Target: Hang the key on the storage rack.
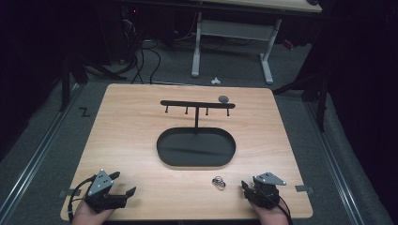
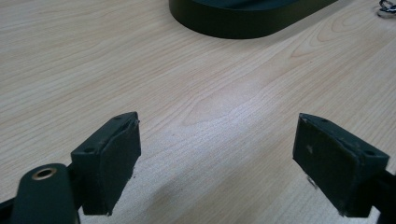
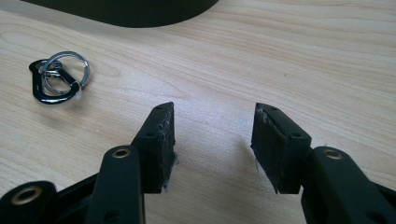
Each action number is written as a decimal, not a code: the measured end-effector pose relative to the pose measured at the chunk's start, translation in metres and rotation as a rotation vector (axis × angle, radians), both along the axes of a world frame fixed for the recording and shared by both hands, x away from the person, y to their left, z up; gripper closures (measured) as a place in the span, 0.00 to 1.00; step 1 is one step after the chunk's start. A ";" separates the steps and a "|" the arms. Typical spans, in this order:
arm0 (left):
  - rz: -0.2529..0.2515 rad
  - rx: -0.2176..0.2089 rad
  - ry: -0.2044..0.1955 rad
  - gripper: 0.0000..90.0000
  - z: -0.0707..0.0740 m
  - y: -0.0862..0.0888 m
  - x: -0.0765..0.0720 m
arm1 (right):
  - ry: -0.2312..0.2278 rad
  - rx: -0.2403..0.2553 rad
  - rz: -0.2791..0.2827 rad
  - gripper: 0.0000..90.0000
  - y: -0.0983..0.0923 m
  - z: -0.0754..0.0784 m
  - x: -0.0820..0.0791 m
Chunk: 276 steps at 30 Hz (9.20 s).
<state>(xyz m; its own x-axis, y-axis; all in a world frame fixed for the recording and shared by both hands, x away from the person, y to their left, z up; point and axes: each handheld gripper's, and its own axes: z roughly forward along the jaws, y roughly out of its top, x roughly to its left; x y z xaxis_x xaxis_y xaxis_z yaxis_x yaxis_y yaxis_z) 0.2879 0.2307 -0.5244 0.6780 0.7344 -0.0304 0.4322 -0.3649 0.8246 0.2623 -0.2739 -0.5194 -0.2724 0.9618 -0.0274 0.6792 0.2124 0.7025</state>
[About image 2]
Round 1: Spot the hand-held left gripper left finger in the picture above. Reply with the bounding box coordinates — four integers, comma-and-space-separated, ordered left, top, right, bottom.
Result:
70, 111, 142, 217

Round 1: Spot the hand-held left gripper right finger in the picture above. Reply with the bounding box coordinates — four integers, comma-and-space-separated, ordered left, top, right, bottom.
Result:
292, 112, 390, 218

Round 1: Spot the small metal black object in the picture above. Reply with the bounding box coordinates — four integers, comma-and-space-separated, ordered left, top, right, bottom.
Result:
376, 0, 396, 18

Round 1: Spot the dark green oval tray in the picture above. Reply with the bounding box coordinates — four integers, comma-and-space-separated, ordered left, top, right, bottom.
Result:
168, 0, 339, 40

